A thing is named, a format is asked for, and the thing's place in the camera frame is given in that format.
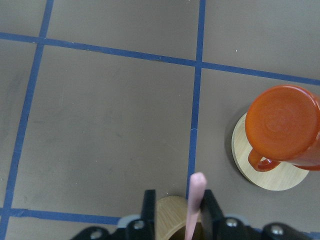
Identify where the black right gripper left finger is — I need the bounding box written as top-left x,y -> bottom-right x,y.
126,189 -> 156,240

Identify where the wooden mug tree stand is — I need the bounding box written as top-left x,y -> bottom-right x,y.
231,111 -> 311,192

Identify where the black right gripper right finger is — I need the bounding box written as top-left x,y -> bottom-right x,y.
200,189 -> 248,240

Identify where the bamboo chopstick holder cup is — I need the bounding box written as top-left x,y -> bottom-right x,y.
155,195 -> 188,240

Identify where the orange mug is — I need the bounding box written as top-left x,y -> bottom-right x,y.
245,85 -> 320,172

